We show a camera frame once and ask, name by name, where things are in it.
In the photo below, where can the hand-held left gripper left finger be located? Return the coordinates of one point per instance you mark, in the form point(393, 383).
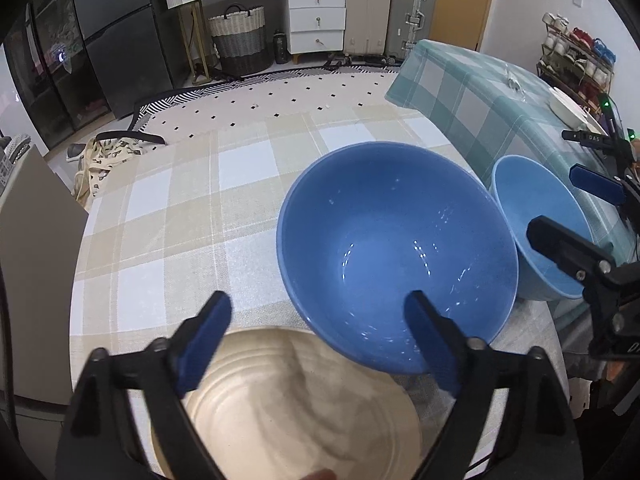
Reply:
point(205, 345)

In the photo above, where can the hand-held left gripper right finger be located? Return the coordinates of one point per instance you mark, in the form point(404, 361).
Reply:
point(430, 345)

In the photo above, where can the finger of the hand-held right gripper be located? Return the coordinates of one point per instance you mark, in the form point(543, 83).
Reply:
point(565, 247)
point(595, 186)

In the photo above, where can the light blue bowl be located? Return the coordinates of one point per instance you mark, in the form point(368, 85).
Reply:
point(525, 205)

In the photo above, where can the cream round plate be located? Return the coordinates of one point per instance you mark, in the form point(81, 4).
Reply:
point(280, 410)

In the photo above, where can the large dark blue bowl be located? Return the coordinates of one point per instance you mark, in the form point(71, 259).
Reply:
point(380, 240)

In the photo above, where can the white plate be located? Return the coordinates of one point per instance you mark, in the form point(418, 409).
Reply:
point(567, 107)

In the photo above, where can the beige checked tablecloth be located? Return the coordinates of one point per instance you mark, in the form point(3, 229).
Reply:
point(175, 240)

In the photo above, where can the shoe rack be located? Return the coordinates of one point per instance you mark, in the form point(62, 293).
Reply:
point(575, 55)

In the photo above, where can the clear plastic wrapper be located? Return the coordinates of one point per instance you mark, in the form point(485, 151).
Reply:
point(512, 80)

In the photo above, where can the grey chair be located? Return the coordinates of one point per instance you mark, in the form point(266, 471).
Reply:
point(35, 260)

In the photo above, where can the printed tote bag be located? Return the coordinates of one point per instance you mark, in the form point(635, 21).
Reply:
point(105, 160)

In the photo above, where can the wooden door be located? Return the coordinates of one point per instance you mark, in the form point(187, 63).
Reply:
point(465, 0)

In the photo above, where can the black and white rug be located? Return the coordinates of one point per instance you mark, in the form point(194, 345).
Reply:
point(240, 105)

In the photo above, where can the silver suitcase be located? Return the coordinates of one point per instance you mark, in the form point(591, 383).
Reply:
point(407, 10)

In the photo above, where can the white plastic basket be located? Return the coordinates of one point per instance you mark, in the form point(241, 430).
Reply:
point(12, 160)

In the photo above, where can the beige suitcase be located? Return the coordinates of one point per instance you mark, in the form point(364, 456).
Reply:
point(367, 5)

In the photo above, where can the two-tone wicker basket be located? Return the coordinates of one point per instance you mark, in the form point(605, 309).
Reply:
point(237, 40)

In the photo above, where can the dark water bottle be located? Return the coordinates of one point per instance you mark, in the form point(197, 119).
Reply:
point(280, 47)

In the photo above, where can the glass door cabinet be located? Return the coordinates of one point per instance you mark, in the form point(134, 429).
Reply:
point(55, 75)

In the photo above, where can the dark grey refrigerator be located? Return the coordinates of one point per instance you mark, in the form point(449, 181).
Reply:
point(125, 35)

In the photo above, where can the white drawer desk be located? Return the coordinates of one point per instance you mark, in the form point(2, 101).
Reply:
point(315, 15)

